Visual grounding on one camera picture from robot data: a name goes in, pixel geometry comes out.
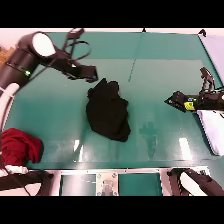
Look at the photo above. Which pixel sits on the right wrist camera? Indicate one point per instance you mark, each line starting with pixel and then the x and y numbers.
pixel 206 78

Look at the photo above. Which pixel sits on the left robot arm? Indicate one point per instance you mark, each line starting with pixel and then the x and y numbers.
pixel 23 61

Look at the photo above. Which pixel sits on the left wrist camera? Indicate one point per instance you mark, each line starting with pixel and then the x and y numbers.
pixel 75 34

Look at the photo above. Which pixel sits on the black garment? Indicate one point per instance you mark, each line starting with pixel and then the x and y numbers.
pixel 108 111

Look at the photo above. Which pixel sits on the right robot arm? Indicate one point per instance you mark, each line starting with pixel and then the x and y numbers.
pixel 213 100

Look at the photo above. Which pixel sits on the red garment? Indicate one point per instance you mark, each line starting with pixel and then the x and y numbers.
pixel 20 146

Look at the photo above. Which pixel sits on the white garment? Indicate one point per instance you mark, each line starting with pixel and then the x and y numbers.
pixel 215 130

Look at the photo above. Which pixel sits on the silver frame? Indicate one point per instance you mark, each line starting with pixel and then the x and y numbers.
pixel 106 181

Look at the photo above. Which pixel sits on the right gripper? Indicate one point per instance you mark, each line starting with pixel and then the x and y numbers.
pixel 181 101

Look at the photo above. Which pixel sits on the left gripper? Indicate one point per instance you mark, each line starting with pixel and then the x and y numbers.
pixel 83 71

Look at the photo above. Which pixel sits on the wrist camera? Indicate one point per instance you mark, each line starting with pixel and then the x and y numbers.
pixel 206 78
pixel 75 34

